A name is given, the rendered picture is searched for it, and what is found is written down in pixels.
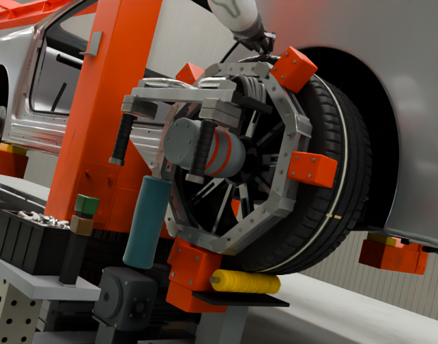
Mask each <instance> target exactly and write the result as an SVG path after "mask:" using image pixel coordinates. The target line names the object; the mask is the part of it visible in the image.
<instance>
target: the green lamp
mask: <svg viewBox="0 0 438 344"><path fill-rule="evenodd" d="M99 202H100V200H99V198H96V197H92V196H89V195H82V194H78V196H77V199H76V204H75V207H74V210H76V211H77V212H80V213H83V214H91V215H96V213H97V210H98V205H99Z"/></svg>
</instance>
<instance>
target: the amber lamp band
mask: <svg viewBox="0 0 438 344"><path fill-rule="evenodd" d="M93 224H94V220H93V219H88V218H81V217H79V216H76V215H73V216H72V219H71V223H70V228H69V231H70V232H72V233H74V234H76V235H83V236H90V235H91V232H92V229H93Z"/></svg>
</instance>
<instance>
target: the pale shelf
mask: <svg viewBox="0 0 438 344"><path fill-rule="evenodd" d="M0 276H1V277H3V278H4V279H5V280H6V281H8V282H9V283H11V284H12V285H13V286H15V287H16V288H17V289H19V290H20V291H21V292H23V293H24V294H25V295H26V296H28V297H29V298H31V299H36V300H86V301H98V300H99V297H100V292H101V289H100V288H98V287H96V286H95V285H93V284H91V283H90V282H88V281H86V280H85V279H83V278H81V277H79V276H78V277H77V280H76V287H62V286H61V285H60V284H58V283H57V281H58V280H59V277H60V276H38V275H31V274H29V273H27V272H25V271H24V270H21V269H20V268H17V267H16V266H13V265H12V264H10V263H8V262H6V261H4V260H2V259H0Z"/></svg>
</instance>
